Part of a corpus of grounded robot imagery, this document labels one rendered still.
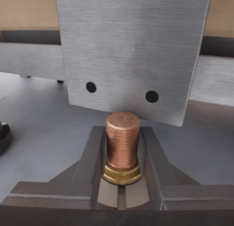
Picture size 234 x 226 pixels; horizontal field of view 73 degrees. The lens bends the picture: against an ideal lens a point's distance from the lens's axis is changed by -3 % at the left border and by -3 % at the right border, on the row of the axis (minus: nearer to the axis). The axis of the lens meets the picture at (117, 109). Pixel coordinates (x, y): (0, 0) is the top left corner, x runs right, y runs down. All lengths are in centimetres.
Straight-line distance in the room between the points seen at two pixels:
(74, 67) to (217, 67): 14
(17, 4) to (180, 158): 37
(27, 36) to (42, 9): 6
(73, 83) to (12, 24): 22
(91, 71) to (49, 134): 22
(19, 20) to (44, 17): 6
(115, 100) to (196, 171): 18
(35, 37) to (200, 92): 28
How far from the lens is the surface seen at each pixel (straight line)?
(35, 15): 32
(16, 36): 37
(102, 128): 15
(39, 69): 28
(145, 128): 15
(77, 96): 18
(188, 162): 30
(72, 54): 17
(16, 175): 30
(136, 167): 16
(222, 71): 19
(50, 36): 31
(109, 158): 16
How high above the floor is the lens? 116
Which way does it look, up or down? 28 degrees up
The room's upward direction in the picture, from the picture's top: 179 degrees counter-clockwise
